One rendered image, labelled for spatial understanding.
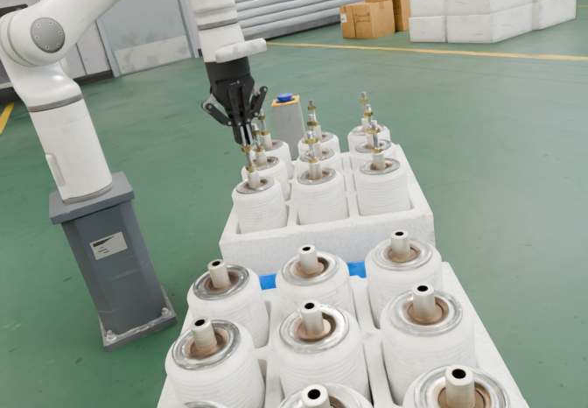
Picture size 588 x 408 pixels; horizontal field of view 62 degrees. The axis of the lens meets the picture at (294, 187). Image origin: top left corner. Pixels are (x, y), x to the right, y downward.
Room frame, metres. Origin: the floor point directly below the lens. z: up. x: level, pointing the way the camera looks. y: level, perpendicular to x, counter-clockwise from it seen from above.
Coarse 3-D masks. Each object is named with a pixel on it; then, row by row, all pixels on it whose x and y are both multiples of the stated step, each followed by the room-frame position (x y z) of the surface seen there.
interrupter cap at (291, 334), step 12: (324, 312) 0.44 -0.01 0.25; (336, 312) 0.44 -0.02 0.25; (288, 324) 0.43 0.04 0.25; (300, 324) 0.43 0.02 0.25; (324, 324) 0.42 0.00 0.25; (336, 324) 0.42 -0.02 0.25; (348, 324) 0.41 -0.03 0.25; (288, 336) 0.41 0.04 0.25; (300, 336) 0.41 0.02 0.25; (312, 336) 0.41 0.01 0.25; (324, 336) 0.40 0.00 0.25; (336, 336) 0.40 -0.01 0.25; (288, 348) 0.40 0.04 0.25; (300, 348) 0.39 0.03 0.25; (312, 348) 0.39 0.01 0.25; (324, 348) 0.38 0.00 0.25
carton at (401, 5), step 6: (396, 0) 4.71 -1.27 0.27; (402, 0) 4.66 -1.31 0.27; (408, 0) 4.68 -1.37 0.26; (396, 6) 4.71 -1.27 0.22; (402, 6) 4.66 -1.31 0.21; (408, 6) 4.68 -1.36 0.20; (396, 12) 4.72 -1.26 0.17; (402, 12) 4.65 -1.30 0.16; (408, 12) 4.68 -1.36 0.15; (396, 18) 4.73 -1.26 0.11; (402, 18) 4.65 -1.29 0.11; (408, 18) 4.67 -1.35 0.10; (396, 24) 4.74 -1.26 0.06; (402, 24) 4.65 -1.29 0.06; (408, 24) 4.67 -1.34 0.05; (396, 30) 4.75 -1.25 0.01; (402, 30) 4.66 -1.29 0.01
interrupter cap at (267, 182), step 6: (246, 180) 0.89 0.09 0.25; (264, 180) 0.88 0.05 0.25; (270, 180) 0.87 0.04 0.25; (240, 186) 0.87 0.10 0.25; (246, 186) 0.87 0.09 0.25; (264, 186) 0.84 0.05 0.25; (270, 186) 0.84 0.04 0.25; (240, 192) 0.84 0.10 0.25; (246, 192) 0.83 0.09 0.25; (252, 192) 0.83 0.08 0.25; (258, 192) 0.83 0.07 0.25
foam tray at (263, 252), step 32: (352, 192) 0.90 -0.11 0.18; (416, 192) 0.84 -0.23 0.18; (288, 224) 0.82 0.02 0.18; (320, 224) 0.79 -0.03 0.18; (352, 224) 0.77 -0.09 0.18; (384, 224) 0.76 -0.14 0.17; (416, 224) 0.75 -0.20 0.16; (224, 256) 0.80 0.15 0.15; (256, 256) 0.79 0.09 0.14; (288, 256) 0.78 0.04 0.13; (352, 256) 0.77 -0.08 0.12
